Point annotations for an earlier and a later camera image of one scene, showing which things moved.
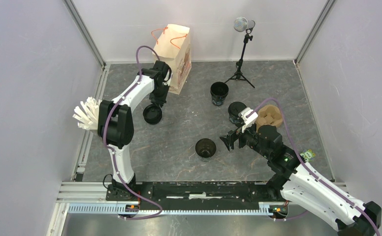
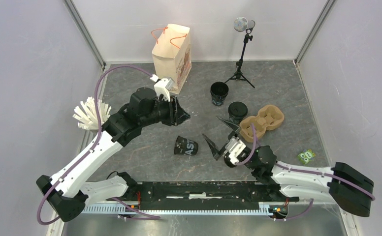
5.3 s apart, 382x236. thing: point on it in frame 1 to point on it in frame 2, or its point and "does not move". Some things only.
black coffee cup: [205, 148] to [186, 146]
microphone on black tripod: [240, 24] does not move
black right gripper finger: [230, 138] to [216, 153]
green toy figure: [308, 155] does not move
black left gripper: [160, 101] to [182, 115]
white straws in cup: [88, 115] does not move
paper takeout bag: [173, 47] does not move
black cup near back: [218, 91] does not move
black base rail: [133, 198] does not move
